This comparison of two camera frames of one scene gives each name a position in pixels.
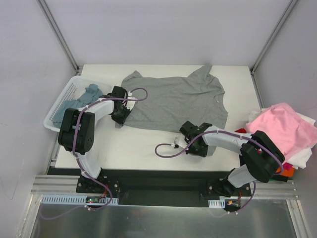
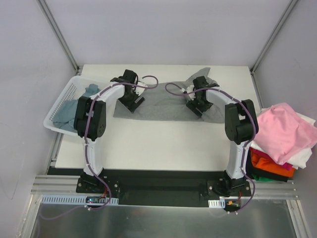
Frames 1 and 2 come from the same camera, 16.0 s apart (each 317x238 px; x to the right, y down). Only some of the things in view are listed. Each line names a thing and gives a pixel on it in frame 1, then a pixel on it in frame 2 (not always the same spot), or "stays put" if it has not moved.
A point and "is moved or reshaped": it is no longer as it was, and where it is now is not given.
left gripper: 122,116 -> 133,103
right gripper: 197,150 -> 198,109
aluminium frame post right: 290,7 stays put
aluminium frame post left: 59,37 stays put
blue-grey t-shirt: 92,92 stays put
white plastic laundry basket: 74,89 stays put
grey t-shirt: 193,102 is moved or reshaped
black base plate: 157,187 stays put
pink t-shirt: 283,125 stays put
